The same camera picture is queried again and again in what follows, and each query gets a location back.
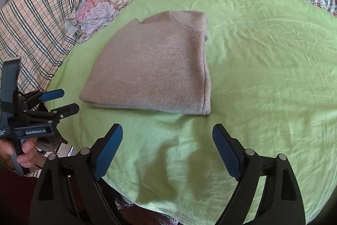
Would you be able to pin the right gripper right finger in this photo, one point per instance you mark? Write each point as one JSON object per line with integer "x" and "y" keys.
{"x": 234, "y": 156}

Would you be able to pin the plaid checkered blanket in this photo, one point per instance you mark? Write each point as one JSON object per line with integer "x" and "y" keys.
{"x": 34, "y": 30}

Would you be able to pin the light green bed sheet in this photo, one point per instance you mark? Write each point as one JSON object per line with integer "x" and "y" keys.
{"x": 272, "y": 66}

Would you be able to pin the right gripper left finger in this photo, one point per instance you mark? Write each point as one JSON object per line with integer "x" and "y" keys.
{"x": 104, "y": 150}

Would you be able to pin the beige knit sweater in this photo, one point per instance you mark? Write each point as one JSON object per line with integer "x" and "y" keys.
{"x": 158, "y": 63}

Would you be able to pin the person's left hand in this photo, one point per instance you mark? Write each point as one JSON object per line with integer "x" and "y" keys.
{"x": 27, "y": 159}

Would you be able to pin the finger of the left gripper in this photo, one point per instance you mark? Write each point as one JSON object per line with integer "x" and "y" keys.
{"x": 63, "y": 112}
{"x": 50, "y": 95}

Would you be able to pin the large peony floral pillow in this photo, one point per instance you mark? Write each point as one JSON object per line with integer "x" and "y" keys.
{"x": 90, "y": 16}

